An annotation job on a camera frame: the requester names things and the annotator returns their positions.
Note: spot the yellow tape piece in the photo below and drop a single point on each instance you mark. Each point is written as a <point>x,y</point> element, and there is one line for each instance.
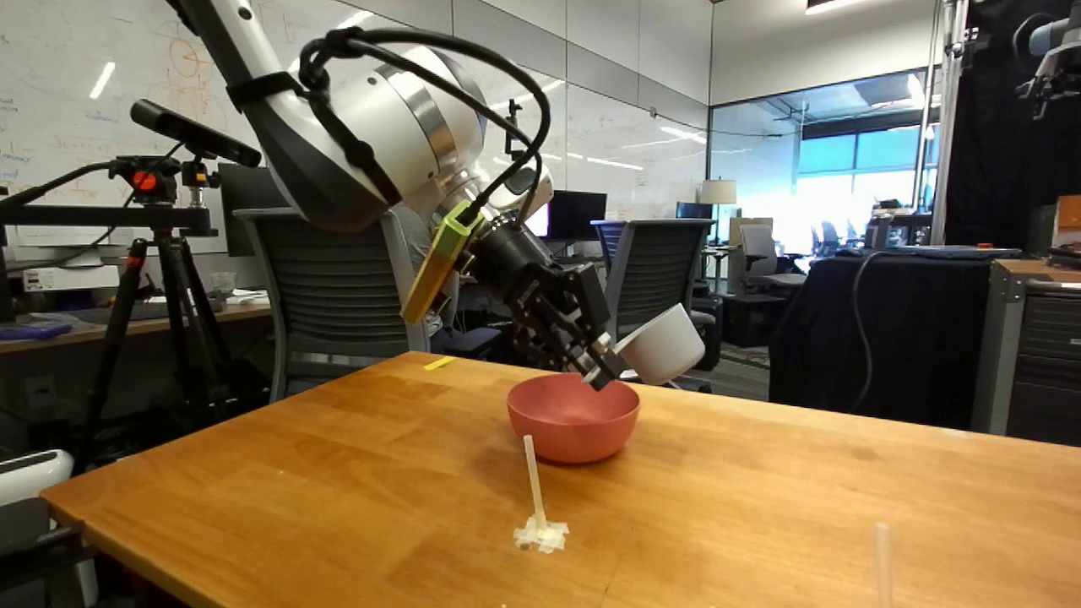
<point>436,361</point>

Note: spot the dark desk monitor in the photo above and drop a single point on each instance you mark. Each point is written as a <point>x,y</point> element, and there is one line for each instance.
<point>576,215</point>

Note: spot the black camera tripod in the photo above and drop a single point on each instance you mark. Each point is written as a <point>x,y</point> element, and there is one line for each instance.
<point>171,282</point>

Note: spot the black draped table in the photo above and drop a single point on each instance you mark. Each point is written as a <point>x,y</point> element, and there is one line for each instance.
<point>900,338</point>

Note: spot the yellow wrist camera mount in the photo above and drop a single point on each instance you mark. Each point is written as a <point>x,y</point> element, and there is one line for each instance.
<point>439,264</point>

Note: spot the grey drawer cabinet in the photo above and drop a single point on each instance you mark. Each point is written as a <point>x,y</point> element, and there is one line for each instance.
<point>1034,349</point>

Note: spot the pink bowl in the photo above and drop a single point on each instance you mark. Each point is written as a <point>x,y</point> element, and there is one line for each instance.
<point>576,425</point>

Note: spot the white table lamp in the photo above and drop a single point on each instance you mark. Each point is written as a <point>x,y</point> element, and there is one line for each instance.
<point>719,189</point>

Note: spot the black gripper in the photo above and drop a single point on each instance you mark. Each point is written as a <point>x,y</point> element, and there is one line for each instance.
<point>525,275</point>

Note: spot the grey mesh office chair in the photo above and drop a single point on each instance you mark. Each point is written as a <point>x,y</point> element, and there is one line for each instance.
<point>324,304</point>

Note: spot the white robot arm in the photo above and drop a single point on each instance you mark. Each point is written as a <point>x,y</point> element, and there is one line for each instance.
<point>384,135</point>

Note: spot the black stereo camera bar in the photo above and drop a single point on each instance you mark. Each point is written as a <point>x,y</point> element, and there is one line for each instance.
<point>189,134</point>

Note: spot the blue mesh office chair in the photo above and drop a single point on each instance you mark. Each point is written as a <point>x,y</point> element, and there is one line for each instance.
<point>659,264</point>

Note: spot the grey measuring cup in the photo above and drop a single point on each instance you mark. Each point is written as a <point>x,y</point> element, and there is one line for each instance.
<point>662,343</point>

